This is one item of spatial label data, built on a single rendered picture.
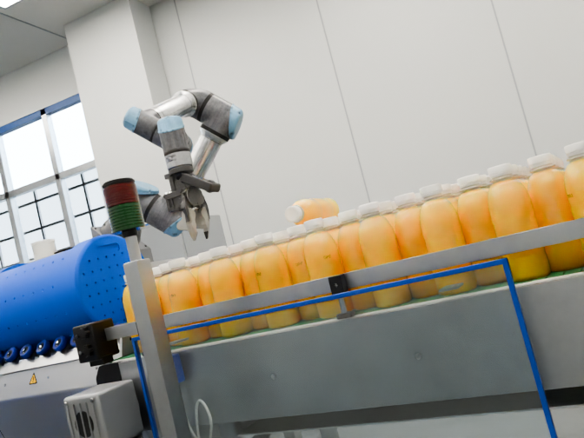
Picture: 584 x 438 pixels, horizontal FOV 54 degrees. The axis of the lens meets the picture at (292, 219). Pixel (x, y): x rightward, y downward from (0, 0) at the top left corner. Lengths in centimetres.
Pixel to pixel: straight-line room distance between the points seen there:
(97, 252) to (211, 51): 333
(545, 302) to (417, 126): 328
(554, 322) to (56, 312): 125
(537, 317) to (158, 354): 67
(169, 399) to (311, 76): 355
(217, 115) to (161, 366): 118
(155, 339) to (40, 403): 77
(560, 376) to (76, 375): 121
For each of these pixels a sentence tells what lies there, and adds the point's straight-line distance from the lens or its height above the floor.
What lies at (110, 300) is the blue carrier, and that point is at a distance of 169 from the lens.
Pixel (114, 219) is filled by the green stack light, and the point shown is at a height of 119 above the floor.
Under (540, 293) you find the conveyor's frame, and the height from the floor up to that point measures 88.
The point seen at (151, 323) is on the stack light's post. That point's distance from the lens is 113.
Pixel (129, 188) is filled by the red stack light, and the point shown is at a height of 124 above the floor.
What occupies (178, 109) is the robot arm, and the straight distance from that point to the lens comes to 199.
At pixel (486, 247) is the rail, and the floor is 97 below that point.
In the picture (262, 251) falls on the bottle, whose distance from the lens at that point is 119.
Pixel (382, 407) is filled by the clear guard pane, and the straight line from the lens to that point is 104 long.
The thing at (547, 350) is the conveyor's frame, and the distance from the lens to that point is 99.
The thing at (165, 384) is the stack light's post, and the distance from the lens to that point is 114.
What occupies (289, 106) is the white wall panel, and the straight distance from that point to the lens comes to 446.
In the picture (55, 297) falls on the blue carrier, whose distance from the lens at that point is 170.
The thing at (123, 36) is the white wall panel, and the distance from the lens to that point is 495.
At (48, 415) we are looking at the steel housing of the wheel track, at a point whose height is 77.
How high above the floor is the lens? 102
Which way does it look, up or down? 4 degrees up
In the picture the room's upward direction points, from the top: 14 degrees counter-clockwise
